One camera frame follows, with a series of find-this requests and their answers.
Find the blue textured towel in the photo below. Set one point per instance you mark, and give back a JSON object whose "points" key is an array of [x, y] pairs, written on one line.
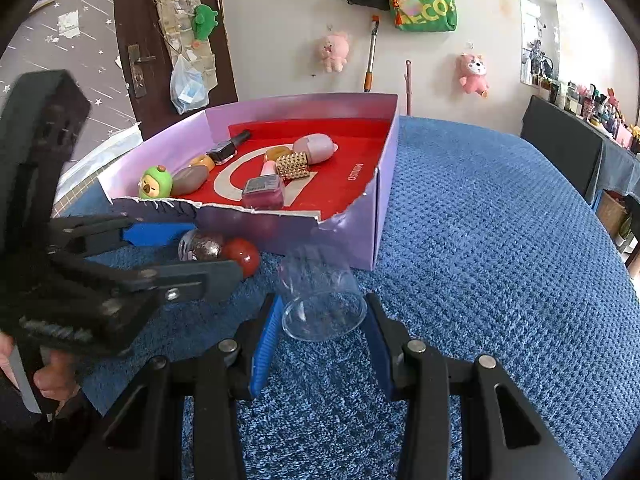
{"points": [[475, 260]]}

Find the green figure toy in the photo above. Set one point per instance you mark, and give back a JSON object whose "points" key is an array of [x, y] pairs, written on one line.
{"points": [[152, 182]]}

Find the person's left hand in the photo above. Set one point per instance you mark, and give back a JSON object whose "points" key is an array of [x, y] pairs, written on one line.
{"points": [[57, 377]]}

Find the clear plastic bag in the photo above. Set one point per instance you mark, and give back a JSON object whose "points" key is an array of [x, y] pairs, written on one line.
{"points": [[189, 87]]}

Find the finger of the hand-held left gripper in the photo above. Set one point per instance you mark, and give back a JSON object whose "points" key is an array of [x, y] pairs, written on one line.
{"points": [[155, 234], [200, 277]]}

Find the clear round glitter container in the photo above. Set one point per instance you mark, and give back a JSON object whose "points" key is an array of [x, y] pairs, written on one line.
{"points": [[200, 247]]}

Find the row of cosmetic bottles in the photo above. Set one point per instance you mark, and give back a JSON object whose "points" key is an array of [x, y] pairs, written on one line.
{"points": [[590, 100]]}

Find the pink oval case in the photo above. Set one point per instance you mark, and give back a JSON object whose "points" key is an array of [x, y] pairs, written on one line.
{"points": [[315, 147]]}

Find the large pink nail polish bottle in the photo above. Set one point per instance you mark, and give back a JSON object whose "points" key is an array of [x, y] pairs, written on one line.
{"points": [[262, 192]]}

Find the red shiny ball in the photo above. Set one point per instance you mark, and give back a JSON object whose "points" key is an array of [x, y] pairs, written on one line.
{"points": [[242, 256]]}

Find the purple cardboard box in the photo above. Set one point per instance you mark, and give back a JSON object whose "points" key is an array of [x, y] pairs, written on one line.
{"points": [[360, 230]]}

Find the clear plastic cup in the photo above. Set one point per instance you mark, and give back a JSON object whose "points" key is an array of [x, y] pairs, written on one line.
{"points": [[325, 320]]}

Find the torn white paper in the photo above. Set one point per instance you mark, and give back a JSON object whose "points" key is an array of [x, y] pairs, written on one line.
{"points": [[68, 23]]}

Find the red tassel charm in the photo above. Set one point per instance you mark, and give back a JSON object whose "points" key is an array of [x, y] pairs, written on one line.
{"points": [[397, 7]]}

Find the desk with dark cloth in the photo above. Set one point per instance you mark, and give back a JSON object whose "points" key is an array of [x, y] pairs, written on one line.
{"points": [[560, 145]]}

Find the brown eyeshadow case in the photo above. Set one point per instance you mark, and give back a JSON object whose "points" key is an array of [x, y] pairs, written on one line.
{"points": [[190, 180]]}

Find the brown door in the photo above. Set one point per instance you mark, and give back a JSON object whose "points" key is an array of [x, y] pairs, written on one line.
{"points": [[130, 15]]}

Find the pink stick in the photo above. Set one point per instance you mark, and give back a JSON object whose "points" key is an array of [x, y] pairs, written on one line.
{"points": [[408, 90]]}

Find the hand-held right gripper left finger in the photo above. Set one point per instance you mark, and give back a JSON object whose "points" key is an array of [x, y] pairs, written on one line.
{"points": [[265, 345]]}

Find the wall mirror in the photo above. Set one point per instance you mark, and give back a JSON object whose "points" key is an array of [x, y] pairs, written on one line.
{"points": [[537, 25]]}

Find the pink bear plush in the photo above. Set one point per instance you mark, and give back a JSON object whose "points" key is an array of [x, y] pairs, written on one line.
{"points": [[472, 75]]}

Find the pink plush toy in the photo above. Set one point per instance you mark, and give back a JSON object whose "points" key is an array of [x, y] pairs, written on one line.
{"points": [[334, 52]]}

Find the green plush toy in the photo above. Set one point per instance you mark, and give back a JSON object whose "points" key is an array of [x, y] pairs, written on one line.
{"points": [[205, 21]]}

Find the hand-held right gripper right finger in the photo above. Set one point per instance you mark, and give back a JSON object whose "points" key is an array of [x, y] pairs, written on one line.
{"points": [[377, 345]]}

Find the gold studded cylinder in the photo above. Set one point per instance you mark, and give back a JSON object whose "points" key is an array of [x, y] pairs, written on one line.
{"points": [[294, 166]]}

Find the small dark nail polish bottle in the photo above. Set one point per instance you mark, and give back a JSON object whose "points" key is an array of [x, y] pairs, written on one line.
{"points": [[222, 150]]}

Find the beige hanging organizer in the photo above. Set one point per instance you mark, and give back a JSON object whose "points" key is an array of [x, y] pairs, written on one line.
{"points": [[167, 20]]}

